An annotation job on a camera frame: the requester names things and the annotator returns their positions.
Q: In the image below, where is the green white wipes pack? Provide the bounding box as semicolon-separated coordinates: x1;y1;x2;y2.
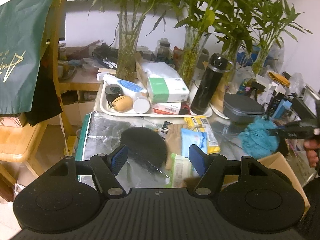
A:
165;153;193;188

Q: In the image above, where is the blue tissue pack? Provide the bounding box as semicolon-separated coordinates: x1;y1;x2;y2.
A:
181;128;208;158

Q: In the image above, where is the cardboard box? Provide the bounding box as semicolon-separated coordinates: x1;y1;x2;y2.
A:
216;153;310;232

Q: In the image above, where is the teal fluffy cloth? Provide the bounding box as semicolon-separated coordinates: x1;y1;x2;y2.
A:
238;118;279;159

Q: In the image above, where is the yellow wipes pack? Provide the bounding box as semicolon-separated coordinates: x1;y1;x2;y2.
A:
184;115;220;154

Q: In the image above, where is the black round sponge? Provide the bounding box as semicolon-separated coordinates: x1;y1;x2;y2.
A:
120;127;167;174

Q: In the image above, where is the brown fabric pouch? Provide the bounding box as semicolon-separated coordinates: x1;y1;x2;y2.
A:
165;124;187;170

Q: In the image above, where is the person's hand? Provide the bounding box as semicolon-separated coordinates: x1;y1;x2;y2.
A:
304;139;319;167

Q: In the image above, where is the white plastic tray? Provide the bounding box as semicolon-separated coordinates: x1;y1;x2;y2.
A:
100;75;200;118

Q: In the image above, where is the grey hard case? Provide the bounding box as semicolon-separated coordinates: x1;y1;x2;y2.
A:
223;93;265;124

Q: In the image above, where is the tan round pouch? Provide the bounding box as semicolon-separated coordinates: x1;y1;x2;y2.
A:
111;95;133;112

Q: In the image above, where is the pink white flat box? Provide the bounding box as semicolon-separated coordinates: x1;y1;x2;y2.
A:
151;102;182;115

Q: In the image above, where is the white capped jar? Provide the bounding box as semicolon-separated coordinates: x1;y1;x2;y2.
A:
133;92;150;114

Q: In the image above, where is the black cylinder speaker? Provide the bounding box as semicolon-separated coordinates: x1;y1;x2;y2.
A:
105;84;124;102

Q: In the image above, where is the white blue tube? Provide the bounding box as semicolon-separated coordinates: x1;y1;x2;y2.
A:
97;72;148;96

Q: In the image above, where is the wooden chair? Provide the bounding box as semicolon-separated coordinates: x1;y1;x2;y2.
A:
1;0;66;176

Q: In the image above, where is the green white tissue box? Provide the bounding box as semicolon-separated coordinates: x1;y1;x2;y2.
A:
147;77;190;104

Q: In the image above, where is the black thermos bottle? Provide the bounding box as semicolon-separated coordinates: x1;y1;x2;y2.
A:
190;53;233;115

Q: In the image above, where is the far right vase bamboo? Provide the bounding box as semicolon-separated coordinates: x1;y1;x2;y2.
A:
252;0;312;75

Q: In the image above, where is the dark glass jar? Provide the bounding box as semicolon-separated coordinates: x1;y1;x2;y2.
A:
157;38;171;59

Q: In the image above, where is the right glass vase bamboo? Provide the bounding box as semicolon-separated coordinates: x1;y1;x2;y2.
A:
213;0;257;85

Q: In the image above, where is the glass vase bamboo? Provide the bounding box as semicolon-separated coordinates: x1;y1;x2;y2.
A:
175;0;219;86
92;0;175;81
213;0;257;85

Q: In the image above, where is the middle glass vase bamboo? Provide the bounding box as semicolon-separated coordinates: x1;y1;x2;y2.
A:
175;0;219;86

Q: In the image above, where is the left glass vase bamboo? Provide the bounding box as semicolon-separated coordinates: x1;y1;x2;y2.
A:
92;0;175;81

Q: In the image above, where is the green fabric bag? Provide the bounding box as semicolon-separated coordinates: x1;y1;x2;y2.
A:
1;0;54;115

